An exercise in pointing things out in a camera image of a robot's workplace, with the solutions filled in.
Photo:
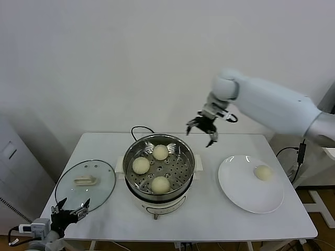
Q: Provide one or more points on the dark monitor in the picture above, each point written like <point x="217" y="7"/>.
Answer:
<point x="328" y="96"/>

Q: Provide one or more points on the white table leg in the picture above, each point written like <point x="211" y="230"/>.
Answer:
<point x="92" y="245"/>
<point x="249" y="245"/>

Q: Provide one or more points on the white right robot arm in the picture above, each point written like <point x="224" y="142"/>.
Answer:
<point x="274" y="104"/>

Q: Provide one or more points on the round white plate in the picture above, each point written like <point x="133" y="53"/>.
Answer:
<point x="240" y="188"/>

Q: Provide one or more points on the white floor cabinet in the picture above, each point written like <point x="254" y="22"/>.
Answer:
<point x="15" y="177"/>

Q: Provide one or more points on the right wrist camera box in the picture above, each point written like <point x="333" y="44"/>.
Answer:
<point x="210" y="109"/>

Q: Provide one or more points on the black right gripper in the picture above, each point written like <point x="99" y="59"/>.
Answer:
<point x="206" y="125"/>

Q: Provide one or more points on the black power adapter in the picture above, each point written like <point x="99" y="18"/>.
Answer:
<point x="301" y="153"/>

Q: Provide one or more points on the perforated steel steamer basket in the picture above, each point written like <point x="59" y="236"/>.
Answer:
<point x="180" y="167"/>

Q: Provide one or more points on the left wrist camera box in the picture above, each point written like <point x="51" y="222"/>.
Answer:
<point x="36" y="227"/>

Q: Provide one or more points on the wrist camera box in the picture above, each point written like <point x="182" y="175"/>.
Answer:
<point x="210" y="109"/>
<point x="36" y="227"/>

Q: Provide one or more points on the round glass pot lid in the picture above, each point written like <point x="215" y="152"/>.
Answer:
<point x="99" y="188"/>

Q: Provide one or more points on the white steamed baozi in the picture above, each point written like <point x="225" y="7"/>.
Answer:
<point x="160" y="152"/>
<point x="141" y="165"/>
<point x="263" y="172"/>
<point x="160" y="185"/>

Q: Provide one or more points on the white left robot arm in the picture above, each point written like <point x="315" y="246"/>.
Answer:
<point x="52" y="239"/>

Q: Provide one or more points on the white desk base frame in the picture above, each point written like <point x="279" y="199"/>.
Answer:
<point x="322" y="211"/>

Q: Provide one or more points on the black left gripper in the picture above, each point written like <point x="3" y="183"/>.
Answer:
<point x="63" y="219"/>

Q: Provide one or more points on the cream electric cooker base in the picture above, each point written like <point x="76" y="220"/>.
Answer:
<point x="162" y="206"/>

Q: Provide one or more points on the white side desk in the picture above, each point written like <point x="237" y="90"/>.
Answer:
<point x="329" y="152"/>

